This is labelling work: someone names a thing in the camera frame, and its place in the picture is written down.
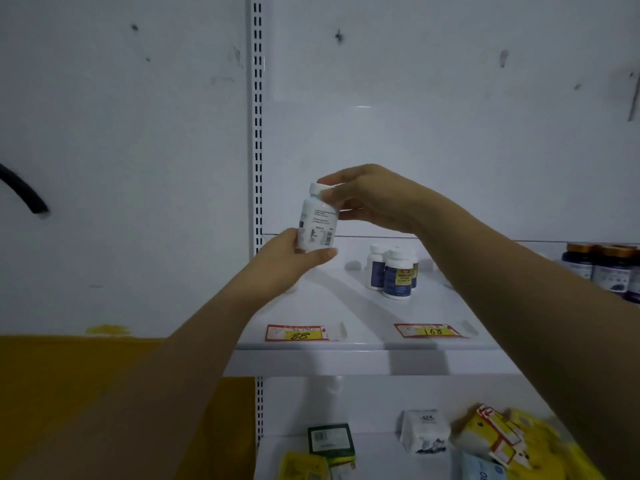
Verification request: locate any person's left hand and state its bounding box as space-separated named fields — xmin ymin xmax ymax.
xmin=244 ymin=227 xmax=339 ymax=306

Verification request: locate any person's right hand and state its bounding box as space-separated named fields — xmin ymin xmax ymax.
xmin=317 ymin=164 xmax=437 ymax=235

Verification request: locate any white pill bottle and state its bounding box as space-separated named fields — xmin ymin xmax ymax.
xmin=297 ymin=182 xmax=341 ymax=253

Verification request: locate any person's left forearm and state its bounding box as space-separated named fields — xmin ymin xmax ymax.
xmin=10 ymin=265 xmax=282 ymax=480

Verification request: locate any person's right forearm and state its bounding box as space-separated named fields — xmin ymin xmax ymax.
xmin=413 ymin=193 xmax=640 ymax=480

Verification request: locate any red and yellow price tag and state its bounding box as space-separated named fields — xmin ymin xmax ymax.
xmin=393 ymin=323 xmax=464 ymax=340
xmin=265 ymin=324 xmax=330 ymax=343

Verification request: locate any white slotted shelf upright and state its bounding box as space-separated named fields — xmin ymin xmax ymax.
xmin=248 ymin=0 xmax=265 ymax=448

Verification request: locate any green and black box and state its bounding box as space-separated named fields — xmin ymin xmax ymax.
xmin=307 ymin=423 xmax=356 ymax=466

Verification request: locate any white box with dark print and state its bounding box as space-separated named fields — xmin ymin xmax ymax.
xmin=399 ymin=409 xmax=452 ymax=455

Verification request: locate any yellow packet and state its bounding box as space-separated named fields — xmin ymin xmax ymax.
xmin=277 ymin=451 xmax=331 ymax=480

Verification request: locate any yellow and white box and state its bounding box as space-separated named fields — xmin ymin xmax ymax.
xmin=452 ymin=405 xmax=506 ymax=460

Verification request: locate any dark bottle with gold cap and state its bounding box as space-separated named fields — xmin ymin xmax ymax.
xmin=592 ymin=245 xmax=636 ymax=298
xmin=560 ymin=242 xmax=597 ymax=281
xmin=625 ymin=249 xmax=640 ymax=304

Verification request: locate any bundle of red white tags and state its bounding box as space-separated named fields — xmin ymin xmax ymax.
xmin=475 ymin=404 xmax=532 ymax=469

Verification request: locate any light blue box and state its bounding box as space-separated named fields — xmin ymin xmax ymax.
xmin=460 ymin=451 xmax=508 ymax=480

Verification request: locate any pile of yellow packets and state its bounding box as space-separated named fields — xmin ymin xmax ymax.
xmin=505 ymin=408 xmax=608 ymax=480

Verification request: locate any black cable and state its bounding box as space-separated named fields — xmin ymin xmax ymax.
xmin=0 ymin=162 xmax=51 ymax=218

